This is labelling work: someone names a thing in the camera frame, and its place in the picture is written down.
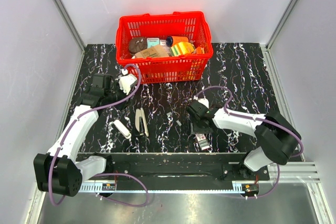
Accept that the brown cardboard packet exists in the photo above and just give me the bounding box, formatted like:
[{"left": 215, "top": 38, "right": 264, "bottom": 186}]
[{"left": 134, "top": 45, "right": 170, "bottom": 59}]

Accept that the orange bottle blue cap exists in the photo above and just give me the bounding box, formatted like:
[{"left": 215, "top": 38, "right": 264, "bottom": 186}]
[{"left": 166, "top": 36, "right": 189, "bottom": 47}]

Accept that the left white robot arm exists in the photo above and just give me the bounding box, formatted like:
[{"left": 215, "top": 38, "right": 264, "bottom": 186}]
[{"left": 33, "top": 74, "right": 138, "bottom": 197}]

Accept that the teal white small box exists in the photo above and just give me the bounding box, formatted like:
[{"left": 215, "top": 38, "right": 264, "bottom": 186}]
[{"left": 146, "top": 37, "right": 160, "bottom": 48}]

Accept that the yellow green snack pack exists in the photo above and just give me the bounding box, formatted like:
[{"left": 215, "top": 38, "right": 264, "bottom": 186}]
[{"left": 170, "top": 42, "right": 195, "bottom": 57}]

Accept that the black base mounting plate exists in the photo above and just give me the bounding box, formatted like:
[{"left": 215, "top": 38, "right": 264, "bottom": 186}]
[{"left": 80, "top": 153, "right": 270, "bottom": 182}]

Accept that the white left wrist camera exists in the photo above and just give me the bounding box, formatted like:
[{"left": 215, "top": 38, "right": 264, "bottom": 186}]
[{"left": 119, "top": 69, "right": 138, "bottom": 95}]

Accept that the white stapler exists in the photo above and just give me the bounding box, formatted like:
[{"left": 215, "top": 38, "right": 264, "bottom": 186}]
[{"left": 113, "top": 120, "right": 132, "bottom": 139}]

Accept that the orange snack packet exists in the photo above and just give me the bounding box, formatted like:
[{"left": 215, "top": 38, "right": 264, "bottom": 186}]
[{"left": 194, "top": 46, "right": 205, "bottom": 54}]

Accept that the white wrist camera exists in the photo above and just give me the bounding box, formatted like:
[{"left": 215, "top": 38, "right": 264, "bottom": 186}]
[
  {"left": 196, "top": 98, "right": 209, "bottom": 108},
  {"left": 119, "top": 69, "right": 138, "bottom": 95}
]

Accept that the red white staple box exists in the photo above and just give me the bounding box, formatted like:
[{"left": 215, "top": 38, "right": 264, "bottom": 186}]
[{"left": 195, "top": 134, "right": 210, "bottom": 151}]

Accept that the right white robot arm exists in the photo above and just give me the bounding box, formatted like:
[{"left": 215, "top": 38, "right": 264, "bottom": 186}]
[{"left": 186, "top": 99, "right": 303, "bottom": 180}]

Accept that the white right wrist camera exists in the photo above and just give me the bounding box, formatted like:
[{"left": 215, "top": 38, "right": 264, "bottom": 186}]
[{"left": 196, "top": 98, "right": 209, "bottom": 108}]

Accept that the red plastic shopping basket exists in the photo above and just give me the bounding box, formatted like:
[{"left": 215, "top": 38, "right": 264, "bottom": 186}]
[{"left": 115, "top": 11, "right": 214, "bottom": 84}]

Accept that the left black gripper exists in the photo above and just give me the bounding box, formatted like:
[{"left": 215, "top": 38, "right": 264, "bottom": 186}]
[{"left": 105, "top": 82, "right": 133, "bottom": 112}]

